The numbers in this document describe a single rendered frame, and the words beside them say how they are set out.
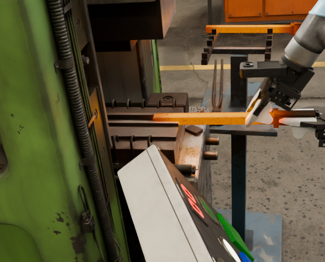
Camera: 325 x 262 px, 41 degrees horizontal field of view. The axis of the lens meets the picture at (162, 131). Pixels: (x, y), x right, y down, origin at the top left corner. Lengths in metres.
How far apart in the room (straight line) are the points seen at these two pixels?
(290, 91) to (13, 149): 0.65
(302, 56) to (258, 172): 1.63
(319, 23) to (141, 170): 0.55
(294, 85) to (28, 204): 0.67
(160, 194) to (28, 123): 0.27
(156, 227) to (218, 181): 1.97
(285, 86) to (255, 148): 1.75
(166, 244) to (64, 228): 0.36
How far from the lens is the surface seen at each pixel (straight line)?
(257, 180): 2.58
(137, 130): 1.18
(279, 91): 1.10
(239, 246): 0.79
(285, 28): 1.73
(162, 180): 0.65
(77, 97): 0.80
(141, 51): 1.38
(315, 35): 1.05
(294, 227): 2.31
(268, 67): 1.09
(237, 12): 4.74
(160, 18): 0.95
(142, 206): 0.65
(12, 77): 0.74
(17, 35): 0.70
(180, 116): 1.18
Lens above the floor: 1.60
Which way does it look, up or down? 31 degrees down
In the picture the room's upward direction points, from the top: 6 degrees counter-clockwise
